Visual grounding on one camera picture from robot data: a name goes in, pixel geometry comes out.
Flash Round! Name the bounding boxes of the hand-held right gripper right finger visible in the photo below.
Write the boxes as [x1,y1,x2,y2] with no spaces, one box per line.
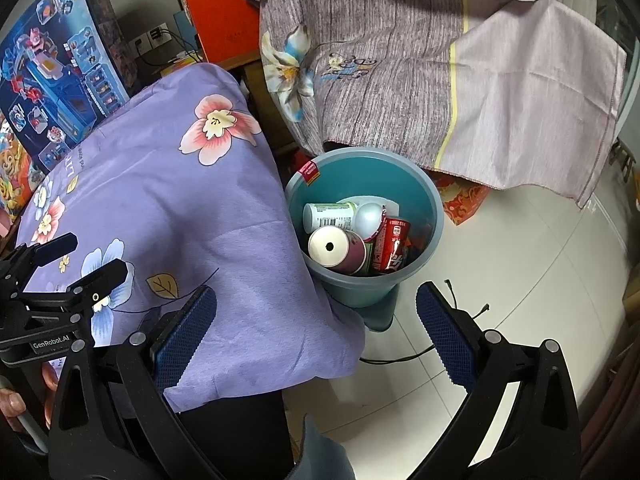
[415,281,583,480]

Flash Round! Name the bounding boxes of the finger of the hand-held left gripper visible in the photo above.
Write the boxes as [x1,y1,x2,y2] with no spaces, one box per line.
[15,232,79,268]
[67,260,130,306]

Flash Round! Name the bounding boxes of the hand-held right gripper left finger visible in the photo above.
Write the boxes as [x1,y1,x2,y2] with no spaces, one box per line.
[47,285,236,480]

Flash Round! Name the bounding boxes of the teal plastic bin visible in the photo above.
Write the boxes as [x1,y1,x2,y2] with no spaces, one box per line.
[284,146,446,333]

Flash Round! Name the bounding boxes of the red drink can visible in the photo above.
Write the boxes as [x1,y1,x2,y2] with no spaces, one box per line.
[370,216,412,275]

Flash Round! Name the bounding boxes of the pink paper cup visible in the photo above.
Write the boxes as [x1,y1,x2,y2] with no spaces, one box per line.
[307,226,370,276]

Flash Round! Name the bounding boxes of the green white can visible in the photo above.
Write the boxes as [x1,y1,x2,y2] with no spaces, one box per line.
[302,201,358,235]

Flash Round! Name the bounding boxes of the person's left hand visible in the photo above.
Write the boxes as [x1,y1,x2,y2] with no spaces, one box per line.
[0,360,63,433]

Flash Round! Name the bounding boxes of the cartoon puppy bag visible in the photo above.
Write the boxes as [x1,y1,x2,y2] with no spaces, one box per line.
[0,115,38,226]

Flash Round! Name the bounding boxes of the purple floral tablecloth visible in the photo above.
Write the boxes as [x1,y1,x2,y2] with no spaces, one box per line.
[10,62,368,413]

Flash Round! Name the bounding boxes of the person's dark trousers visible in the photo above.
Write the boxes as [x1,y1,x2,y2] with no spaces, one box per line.
[177,390,292,480]

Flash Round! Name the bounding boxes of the red gold patterned bag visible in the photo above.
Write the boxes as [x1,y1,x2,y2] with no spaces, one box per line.
[440,172,493,226]

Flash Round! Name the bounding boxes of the blue toy box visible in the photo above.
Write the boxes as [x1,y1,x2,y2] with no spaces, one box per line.
[0,0,140,171]

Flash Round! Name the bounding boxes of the brown wooden cabinet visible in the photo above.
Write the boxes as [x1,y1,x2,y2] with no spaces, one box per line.
[220,55,301,158]

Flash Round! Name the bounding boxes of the grey floral cloth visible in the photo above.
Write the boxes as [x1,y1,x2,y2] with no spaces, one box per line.
[242,0,628,211]

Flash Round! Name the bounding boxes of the small blue box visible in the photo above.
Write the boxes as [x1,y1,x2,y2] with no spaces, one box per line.
[174,10,198,53]

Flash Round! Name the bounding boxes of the black floor cable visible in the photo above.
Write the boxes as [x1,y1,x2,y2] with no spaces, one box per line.
[360,280,491,366]

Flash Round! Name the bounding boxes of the wall power socket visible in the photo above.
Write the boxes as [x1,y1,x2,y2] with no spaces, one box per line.
[131,22,171,53]

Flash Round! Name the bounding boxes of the black socket cable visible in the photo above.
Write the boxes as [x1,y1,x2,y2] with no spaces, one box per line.
[140,29,203,67]

